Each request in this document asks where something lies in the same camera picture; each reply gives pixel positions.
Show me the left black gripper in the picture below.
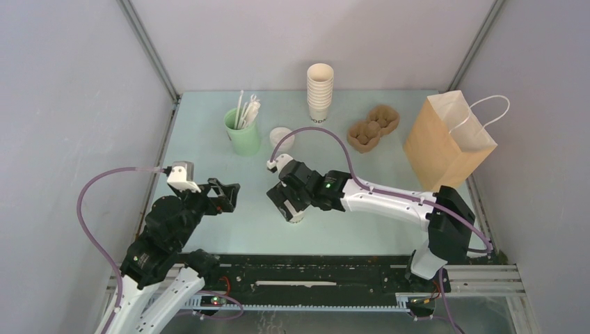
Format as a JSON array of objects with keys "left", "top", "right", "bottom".
[{"left": 173, "top": 176, "right": 240, "bottom": 247}]

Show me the single white paper cup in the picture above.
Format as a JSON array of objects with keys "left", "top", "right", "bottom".
[{"left": 287, "top": 210, "right": 305, "bottom": 223}]

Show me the white plastic lids stack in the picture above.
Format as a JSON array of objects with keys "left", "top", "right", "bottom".
[{"left": 269, "top": 127, "right": 295, "bottom": 153}]

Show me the brown pulp cup carrier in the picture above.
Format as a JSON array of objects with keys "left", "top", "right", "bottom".
[{"left": 346, "top": 104, "right": 401, "bottom": 153}]

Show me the stack of paper cups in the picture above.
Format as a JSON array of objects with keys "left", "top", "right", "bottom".
[{"left": 307, "top": 63, "right": 334, "bottom": 124}]

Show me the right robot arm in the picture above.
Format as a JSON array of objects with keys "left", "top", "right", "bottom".
[{"left": 266, "top": 154, "right": 475, "bottom": 291}]

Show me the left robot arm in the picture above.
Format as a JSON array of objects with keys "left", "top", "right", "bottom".
[{"left": 96, "top": 178, "right": 241, "bottom": 333}]

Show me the green straw holder cup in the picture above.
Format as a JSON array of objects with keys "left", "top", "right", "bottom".
[{"left": 223, "top": 108, "right": 261, "bottom": 157}]

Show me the wrapped white straws bundle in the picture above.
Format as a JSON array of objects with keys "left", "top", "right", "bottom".
[{"left": 233, "top": 90, "right": 261, "bottom": 130}]

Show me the brown paper bag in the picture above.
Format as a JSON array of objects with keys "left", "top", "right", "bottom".
[{"left": 404, "top": 90, "right": 511, "bottom": 191}]

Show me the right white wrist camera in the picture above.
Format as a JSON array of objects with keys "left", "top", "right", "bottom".
[{"left": 266, "top": 153, "right": 294, "bottom": 173}]

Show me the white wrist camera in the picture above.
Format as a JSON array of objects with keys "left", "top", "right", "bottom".
[
  {"left": 266, "top": 153, "right": 294, "bottom": 173},
  {"left": 166, "top": 161, "right": 201, "bottom": 193}
]

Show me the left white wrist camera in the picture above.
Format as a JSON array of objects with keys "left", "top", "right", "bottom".
[{"left": 166, "top": 161, "right": 201, "bottom": 193}]

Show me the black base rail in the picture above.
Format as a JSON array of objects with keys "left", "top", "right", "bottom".
[{"left": 106, "top": 252, "right": 527, "bottom": 319}]

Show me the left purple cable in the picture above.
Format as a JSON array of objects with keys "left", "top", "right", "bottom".
[{"left": 76, "top": 166, "right": 243, "bottom": 334}]

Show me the purple cable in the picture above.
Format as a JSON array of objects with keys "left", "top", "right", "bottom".
[
  {"left": 269, "top": 127, "right": 494, "bottom": 334},
  {"left": 76, "top": 166, "right": 243, "bottom": 334}
]

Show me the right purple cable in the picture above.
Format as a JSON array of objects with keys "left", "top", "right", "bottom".
[{"left": 269, "top": 127, "right": 494, "bottom": 334}]

